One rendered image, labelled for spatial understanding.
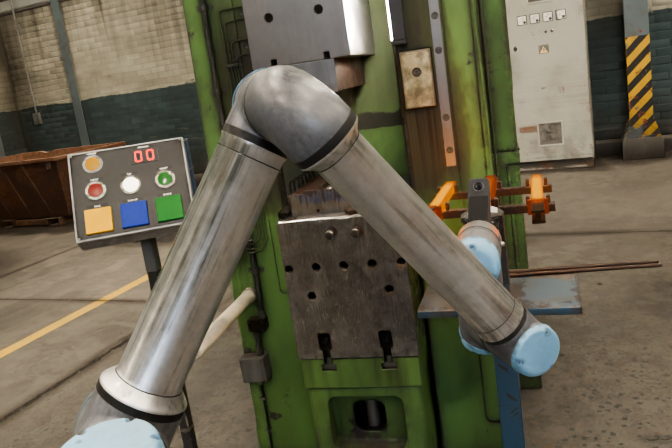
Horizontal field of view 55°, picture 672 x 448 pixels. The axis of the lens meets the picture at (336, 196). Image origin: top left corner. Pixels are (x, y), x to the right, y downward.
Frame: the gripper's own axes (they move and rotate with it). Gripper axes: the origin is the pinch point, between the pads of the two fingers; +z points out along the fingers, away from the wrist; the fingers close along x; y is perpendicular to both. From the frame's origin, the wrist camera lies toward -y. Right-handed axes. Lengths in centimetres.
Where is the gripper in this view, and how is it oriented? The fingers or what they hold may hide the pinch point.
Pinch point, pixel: (484, 207)
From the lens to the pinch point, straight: 153.4
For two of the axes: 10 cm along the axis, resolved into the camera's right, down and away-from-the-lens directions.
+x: 9.5, -0.8, -3.0
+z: 2.8, -2.2, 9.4
